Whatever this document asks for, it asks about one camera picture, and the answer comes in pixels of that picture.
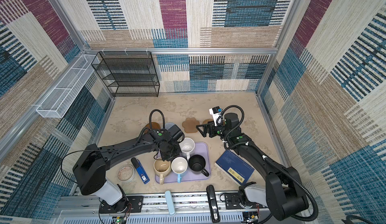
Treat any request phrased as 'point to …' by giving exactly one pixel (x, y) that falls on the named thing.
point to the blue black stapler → (140, 170)
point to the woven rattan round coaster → (206, 121)
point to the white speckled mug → (187, 147)
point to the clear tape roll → (125, 173)
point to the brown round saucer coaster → (154, 125)
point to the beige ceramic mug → (162, 168)
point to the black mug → (197, 163)
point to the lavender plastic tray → (170, 177)
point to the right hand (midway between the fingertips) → (203, 126)
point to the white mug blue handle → (179, 165)
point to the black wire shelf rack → (128, 74)
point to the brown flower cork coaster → (190, 124)
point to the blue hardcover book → (234, 167)
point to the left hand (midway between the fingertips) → (181, 154)
